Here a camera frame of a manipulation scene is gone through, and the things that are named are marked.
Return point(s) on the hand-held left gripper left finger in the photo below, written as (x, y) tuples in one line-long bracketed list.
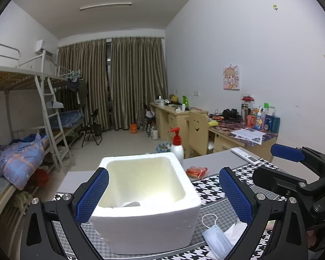
[(93, 195)]

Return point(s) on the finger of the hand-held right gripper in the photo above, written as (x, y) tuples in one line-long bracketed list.
[(276, 180), (286, 153)]

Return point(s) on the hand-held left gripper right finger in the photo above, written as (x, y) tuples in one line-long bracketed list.
[(235, 195)]

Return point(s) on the white tissue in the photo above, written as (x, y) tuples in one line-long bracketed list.
[(234, 230)]

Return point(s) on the blue face mask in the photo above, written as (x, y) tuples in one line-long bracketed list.
[(215, 238)]

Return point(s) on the white foam box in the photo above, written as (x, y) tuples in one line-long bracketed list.
[(140, 227)]

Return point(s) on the person's right hand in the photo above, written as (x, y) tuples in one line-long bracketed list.
[(312, 239)]

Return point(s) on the black white houndstooth table mat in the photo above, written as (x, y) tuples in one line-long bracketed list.
[(214, 192)]

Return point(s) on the cluster of toiletry bottles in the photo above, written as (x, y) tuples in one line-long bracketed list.
[(270, 123)]

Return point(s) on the white remote control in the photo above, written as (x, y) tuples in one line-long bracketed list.
[(245, 155)]

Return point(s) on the white printed papers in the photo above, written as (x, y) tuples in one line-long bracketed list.
[(249, 135)]

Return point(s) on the red snack packet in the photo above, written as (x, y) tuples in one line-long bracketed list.
[(196, 172)]

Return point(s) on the wooden desk with printed mat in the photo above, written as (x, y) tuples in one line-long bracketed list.
[(222, 140)]

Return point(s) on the steel thermos bottle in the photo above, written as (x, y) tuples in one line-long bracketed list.
[(244, 115)]

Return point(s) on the printed desk mat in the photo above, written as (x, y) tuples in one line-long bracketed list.
[(227, 126)]

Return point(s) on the black folding chair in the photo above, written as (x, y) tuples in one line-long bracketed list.
[(93, 130)]

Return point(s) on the black headphones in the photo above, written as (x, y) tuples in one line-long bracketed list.
[(231, 114)]

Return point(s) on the wooden chair with smiley face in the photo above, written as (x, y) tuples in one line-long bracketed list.
[(197, 135)]

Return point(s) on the white pump bottle red pump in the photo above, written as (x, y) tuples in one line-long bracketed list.
[(177, 151)]

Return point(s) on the yellow cloth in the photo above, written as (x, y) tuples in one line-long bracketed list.
[(213, 123)]

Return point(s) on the white bunk bed ladder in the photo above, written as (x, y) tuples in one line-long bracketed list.
[(50, 130)]

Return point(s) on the blue plaid quilt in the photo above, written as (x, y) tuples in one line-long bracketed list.
[(19, 162)]

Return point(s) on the round waste basket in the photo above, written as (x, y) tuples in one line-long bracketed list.
[(163, 148)]

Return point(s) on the white plastic jug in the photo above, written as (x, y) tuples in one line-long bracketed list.
[(155, 135)]

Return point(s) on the light wooden desk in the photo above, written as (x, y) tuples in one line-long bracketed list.
[(170, 122)]

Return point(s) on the green plastic item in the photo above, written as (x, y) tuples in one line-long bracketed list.
[(185, 101)]

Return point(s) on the hanging dark clothes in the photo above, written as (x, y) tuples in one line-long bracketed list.
[(77, 89)]

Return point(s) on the brown curtain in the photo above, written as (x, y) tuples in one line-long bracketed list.
[(92, 86), (138, 84)]

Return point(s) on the white air conditioner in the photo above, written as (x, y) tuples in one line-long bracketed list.
[(43, 47)]

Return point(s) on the ceiling tube light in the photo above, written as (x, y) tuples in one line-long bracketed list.
[(105, 6)]

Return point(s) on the pink cartoon wall poster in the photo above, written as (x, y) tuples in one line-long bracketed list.
[(231, 77)]

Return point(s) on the yellow green wall hook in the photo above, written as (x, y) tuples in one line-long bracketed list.
[(275, 7)]

